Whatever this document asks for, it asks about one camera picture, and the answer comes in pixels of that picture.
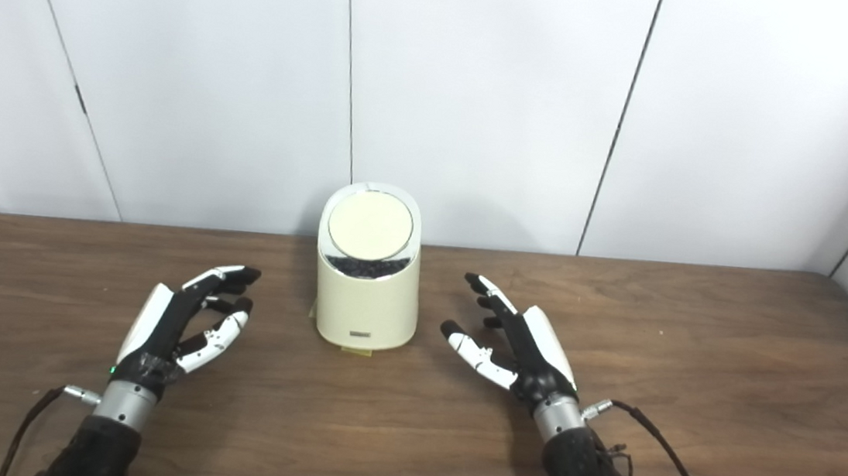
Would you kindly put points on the white and black right hand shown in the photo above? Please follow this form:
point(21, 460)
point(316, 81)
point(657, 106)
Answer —
point(537, 358)

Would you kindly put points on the white and black left hand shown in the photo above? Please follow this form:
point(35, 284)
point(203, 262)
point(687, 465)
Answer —
point(158, 329)

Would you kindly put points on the cream-colored bin body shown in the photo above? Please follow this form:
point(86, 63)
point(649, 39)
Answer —
point(364, 310)

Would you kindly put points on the cream round bin lid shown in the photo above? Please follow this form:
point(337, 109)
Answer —
point(371, 224)

